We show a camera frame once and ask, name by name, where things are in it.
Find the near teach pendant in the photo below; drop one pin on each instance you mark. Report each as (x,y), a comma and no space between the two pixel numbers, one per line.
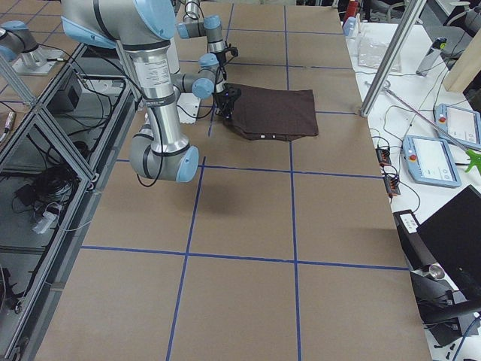
(430,162)

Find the aluminium frame post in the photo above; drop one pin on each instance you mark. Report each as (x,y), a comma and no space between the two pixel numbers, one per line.
(411,14)

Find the orange black electronics board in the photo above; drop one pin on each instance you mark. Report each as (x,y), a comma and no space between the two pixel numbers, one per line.
(389,173)

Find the black laptop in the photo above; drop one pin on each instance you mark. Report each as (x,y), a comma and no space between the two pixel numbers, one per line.
(452,235)

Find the brown t-shirt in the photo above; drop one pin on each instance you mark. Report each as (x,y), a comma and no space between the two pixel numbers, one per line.
(272,114)

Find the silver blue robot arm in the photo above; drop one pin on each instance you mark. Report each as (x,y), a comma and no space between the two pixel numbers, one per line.
(140,25)
(160,151)

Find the red cylinder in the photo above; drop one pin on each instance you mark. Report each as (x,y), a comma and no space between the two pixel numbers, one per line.
(351,9)

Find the white column pedestal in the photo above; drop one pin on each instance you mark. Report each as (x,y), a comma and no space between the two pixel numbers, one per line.
(187,104)

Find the teach pendant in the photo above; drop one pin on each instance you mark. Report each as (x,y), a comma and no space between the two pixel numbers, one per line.
(462,124)
(430,162)

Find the black camera stand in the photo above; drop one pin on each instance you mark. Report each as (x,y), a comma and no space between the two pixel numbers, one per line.
(439,304)

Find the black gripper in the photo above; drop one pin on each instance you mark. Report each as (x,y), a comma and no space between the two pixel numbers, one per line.
(224,102)
(221,58)

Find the far teach pendant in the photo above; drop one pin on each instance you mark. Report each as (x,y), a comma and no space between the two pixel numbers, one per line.
(462,124)

